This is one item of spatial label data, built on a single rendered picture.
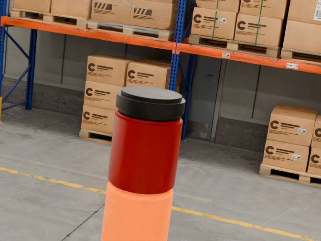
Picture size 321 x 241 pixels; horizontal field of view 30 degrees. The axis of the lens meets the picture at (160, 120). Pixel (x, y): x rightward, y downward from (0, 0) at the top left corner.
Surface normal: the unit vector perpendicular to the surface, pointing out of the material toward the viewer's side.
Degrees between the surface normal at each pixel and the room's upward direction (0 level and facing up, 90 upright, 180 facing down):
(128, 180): 90
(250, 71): 90
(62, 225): 0
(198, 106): 90
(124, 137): 90
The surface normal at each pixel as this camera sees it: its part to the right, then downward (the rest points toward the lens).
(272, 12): -0.26, 0.26
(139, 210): 0.09, 0.24
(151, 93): 0.12, -0.97
